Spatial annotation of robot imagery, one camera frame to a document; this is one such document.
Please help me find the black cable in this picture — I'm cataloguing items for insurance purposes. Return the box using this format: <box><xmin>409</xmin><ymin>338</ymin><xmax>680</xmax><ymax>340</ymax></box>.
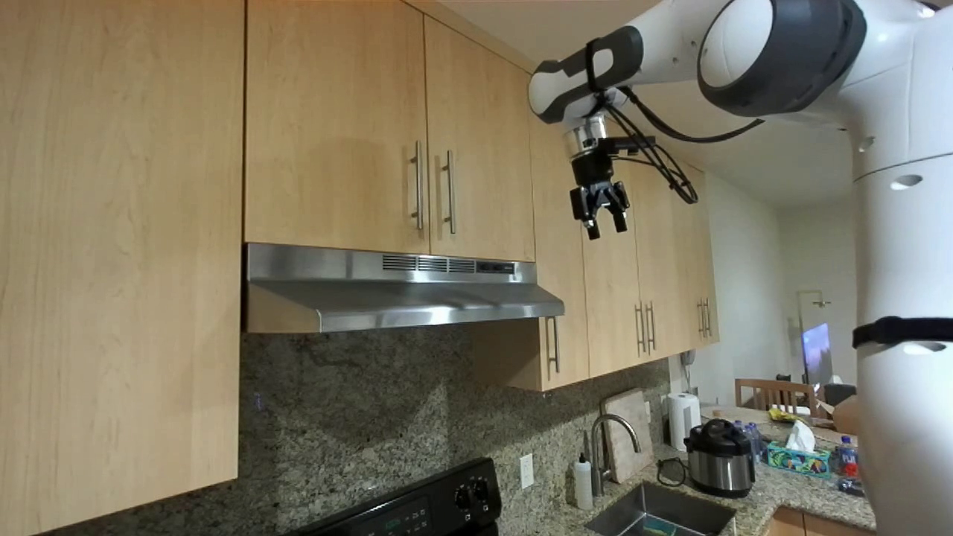
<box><xmin>656</xmin><ymin>456</ymin><xmax>690</xmax><ymax>489</ymax></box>

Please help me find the group of clear water bottles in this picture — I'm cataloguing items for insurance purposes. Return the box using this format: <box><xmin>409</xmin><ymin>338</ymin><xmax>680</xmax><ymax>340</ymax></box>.
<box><xmin>733</xmin><ymin>420</ymin><xmax>766</xmax><ymax>464</ymax></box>

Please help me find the white paper towel roll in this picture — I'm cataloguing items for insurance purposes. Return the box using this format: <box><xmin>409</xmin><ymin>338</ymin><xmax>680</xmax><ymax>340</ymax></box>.
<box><xmin>666</xmin><ymin>392</ymin><xmax>703</xmax><ymax>452</ymax></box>

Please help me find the wooden chair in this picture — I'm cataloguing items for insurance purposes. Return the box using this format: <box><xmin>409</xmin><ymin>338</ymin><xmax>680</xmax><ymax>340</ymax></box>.
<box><xmin>734</xmin><ymin>377</ymin><xmax>820</xmax><ymax>418</ymax></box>

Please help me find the patterned tissue box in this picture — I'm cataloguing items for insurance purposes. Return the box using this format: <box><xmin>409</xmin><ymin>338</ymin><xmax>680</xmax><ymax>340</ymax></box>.
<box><xmin>765</xmin><ymin>420</ymin><xmax>832</xmax><ymax>479</ymax></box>

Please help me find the wooden wall cabinet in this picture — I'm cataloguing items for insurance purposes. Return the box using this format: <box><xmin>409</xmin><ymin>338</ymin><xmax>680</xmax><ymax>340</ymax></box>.
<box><xmin>244</xmin><ymin>0</ymin><xmax>721</xmax><ymax>393</ymax></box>

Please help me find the wooden base cabinet door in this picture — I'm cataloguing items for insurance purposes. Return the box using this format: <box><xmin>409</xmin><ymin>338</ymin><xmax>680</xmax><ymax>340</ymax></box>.
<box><xmin>762</xmin><ymin>505</ymin><xmax>878</xmax><ymax>536</ymax></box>

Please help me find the metal kitchen tap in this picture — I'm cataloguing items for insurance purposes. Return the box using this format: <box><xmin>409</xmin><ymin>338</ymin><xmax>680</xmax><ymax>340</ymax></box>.
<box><xmin>590</xmin><ymin>413</ymin><xmax>643</xmax><ymax>499</ymax></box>

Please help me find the stainless steel range hood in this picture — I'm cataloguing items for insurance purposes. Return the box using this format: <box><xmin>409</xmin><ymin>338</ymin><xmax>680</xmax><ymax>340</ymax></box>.
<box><xmin>243</xmin><ymin>242</ymin><xmax>566</xmax><ymax>334</ymax></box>

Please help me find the large wooden cabinet door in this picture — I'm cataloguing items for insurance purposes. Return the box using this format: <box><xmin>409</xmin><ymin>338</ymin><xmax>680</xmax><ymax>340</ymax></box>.
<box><xmin>0</xmin><ymin>0</ymin><xmax>246</xmax><ymax>536</ymax></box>

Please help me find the bottle with red label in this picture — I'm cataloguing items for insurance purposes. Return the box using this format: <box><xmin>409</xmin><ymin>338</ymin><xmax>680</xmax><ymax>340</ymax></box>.
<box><xmin>833</xmin><ymin>435</ymin><xmax>861</xmax><ymax>479</ymax></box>

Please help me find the monitor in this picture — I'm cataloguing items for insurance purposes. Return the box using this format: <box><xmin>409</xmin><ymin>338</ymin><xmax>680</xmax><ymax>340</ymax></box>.
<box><xmin>800</xmin><ymin>322</ymin><xmax>835</xmax><ymax>389</ymax></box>

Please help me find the white soap bottle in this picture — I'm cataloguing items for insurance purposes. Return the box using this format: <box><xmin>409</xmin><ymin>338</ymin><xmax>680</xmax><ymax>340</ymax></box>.
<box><xmin>573</xmin><ymin>452</ymin><xmax>595</xmax><ymax>511</ymax></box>

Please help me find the black and steel pressure cooker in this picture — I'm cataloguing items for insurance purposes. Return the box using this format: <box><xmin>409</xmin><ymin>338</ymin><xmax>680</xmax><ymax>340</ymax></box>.
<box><xmin>683</xmin><ymin>418</ymin><xmax>757</xmax><ymax>499</ymax></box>

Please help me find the stainless steel sink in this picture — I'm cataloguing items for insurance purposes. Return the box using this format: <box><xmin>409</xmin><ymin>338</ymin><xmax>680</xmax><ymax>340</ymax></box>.
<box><xmin>584</xmin><ymin>480</ymin><xmax>739</xmax><ymax>536</ymax></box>

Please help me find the black stove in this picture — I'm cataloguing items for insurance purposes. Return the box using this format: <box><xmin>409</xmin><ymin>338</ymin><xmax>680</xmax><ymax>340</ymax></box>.
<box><xmin>287</xmin><ymin>457</ymin><xmax>503</xmax><ymax>536</ymax></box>

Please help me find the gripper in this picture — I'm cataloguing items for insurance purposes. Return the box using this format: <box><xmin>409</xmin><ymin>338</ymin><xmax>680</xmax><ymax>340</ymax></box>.
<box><xmin>569</xmin><ymin>149</ymin><xmax>631</xmax><ymax>241</ymax></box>

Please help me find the wooden cutting board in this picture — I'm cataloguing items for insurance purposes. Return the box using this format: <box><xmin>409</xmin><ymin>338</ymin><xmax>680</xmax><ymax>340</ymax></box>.
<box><xmin>600</xmin><ymin>388</ymin><xmax>657</xmax><ymax>485</ymax></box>

